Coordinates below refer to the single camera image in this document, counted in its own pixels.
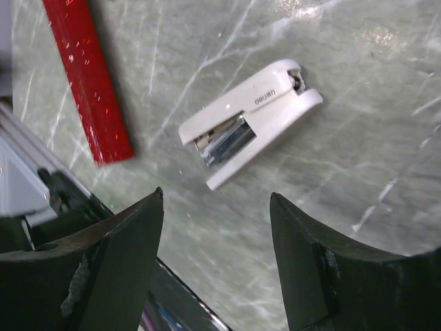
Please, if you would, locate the aluminium extrusion rail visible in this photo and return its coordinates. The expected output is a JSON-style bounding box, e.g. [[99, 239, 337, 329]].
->
[[1, 101, 92, 225]]

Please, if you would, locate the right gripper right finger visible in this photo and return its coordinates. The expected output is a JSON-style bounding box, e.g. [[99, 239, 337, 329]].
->
[[269, 193, 440, 330]]

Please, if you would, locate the red cylindrical object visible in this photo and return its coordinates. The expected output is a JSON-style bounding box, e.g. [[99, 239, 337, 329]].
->
[[43, 0, 134, 166]]

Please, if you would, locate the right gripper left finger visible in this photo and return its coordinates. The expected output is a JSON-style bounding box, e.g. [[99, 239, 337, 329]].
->
[[1, 188, 164, 330]]

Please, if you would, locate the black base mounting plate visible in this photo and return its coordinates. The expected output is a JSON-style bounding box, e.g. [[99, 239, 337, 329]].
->
[[36, 167, 235, 331]]

